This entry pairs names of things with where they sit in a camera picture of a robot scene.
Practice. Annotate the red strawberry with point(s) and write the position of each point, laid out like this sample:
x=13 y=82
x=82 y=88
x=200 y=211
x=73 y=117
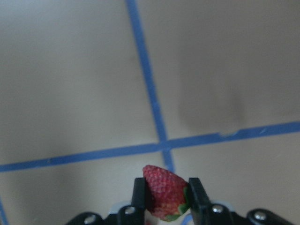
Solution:
x=166 y=195

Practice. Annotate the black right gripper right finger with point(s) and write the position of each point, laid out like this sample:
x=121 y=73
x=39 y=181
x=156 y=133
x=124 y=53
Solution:
x=203 y=210

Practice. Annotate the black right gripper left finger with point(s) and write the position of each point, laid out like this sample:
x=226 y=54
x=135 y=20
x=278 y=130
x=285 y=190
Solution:
x=134 y=213

